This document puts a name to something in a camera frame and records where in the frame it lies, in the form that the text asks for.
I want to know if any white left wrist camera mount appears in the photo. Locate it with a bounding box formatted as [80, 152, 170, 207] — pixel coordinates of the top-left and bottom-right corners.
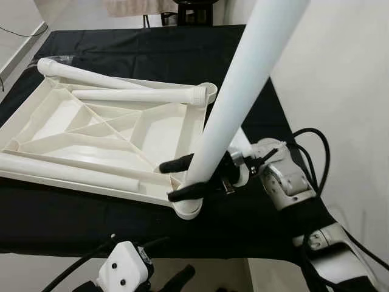
[97, 241, 150, 292]

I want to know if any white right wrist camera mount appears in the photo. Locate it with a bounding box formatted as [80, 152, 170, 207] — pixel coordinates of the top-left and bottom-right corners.
[226, 128, 256, 188]

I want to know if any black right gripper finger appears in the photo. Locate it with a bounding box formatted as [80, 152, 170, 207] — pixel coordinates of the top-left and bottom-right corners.
[167, 181, 215, 203]
[159, 153, 195, 175]

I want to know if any black tablecloth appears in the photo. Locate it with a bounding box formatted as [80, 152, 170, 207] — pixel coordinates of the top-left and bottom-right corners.
[0, 24, 341, 256]

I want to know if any beige cloth covered table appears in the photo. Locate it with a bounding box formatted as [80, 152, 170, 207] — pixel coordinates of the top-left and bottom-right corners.
[103, 0, 177, 16]

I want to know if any white plastic table top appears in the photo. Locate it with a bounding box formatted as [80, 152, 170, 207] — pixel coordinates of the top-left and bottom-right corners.
[0, 78, 218, 221]

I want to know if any black wall cable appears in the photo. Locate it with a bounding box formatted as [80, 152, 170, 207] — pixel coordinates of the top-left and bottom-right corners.
[0, 26, 46, 38]

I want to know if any clear plastic bag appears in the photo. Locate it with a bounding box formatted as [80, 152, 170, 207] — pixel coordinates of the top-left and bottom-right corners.
[52, 55, 75, 65]

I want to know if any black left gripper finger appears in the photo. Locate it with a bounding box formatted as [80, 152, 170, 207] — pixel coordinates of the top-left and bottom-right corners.
[163, 264, 196, 292]
[140, 236, 172, 251]

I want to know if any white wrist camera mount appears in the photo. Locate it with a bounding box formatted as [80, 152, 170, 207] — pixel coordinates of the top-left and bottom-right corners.
[226, 128, 256, 188]
[97, 241, 150, 292]

